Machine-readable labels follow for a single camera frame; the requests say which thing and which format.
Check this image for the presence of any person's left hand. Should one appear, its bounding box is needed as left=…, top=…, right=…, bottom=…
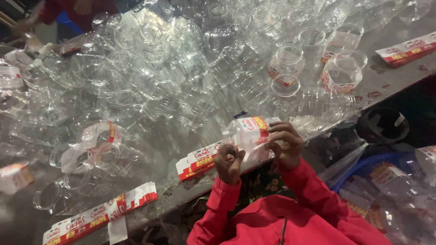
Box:
left=213, top=142, right=246, bottom=186

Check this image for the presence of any person's right hand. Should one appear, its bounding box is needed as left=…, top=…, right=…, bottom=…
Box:
left=265, top=121, right=305, bottom=173

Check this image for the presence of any clear jar with red-white label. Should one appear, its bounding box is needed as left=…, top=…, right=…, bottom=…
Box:
left=222, top=116, right=284, bottom=161

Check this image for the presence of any short stack of flat labels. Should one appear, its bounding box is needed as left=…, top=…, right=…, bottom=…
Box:
left=175, top=140, right=239, bottom=183

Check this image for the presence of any dark patterned garment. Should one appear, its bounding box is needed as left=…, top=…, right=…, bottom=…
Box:
left=191, top=160, right=296, bottom=222

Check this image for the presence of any clear plastic bag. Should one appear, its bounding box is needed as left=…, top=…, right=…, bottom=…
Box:
left=318, top=142, right=369, bottom=183

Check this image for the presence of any labelled clear jar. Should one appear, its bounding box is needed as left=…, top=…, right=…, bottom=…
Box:
left=269, top=45, right=306, bottom=88
left=80, top=120, right=122, bottom=151
left=320, top=23, right=365, bottom=65
left=0, top=163, right=35, bottom=195
left=320, top=50, right=369, bottom=94

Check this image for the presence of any black round container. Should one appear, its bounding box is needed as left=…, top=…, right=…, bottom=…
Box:
left=355, top=107, right=410, bottom=145

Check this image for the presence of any blue tub of labelled jars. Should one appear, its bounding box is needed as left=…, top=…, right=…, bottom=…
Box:
left=330, top=145, right=436, bottom=245

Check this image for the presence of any unlabelled upright clear jar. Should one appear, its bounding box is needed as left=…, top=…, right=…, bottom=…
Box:
left=298, top=27, right=326, bottom=56

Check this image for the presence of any pile of clear plastic jars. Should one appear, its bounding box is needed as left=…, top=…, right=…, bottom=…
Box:
left=0, top=0, right=436, bottom=218

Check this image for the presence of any long row of flat labels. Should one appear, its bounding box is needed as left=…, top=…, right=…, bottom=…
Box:
left=42, top=182, right=159, bottom=245

